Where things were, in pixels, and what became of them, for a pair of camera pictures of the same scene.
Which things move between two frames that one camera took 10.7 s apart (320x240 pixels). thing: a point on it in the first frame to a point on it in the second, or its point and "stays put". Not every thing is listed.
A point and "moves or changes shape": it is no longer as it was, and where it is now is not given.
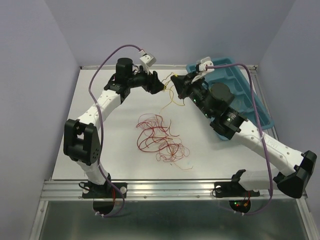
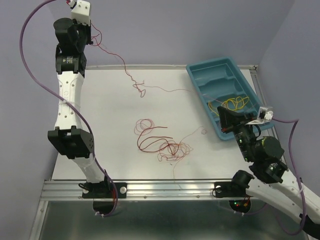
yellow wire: [170, 89] to [233, 104]
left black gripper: [152, 84] to [86, 28]
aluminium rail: [173, 189] stays put
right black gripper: [183, 83] to [228, 119]
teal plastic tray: [235, 78] stays put
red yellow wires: [154, 134] moves or changes shape
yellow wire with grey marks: [241, 103] moves or changes shape
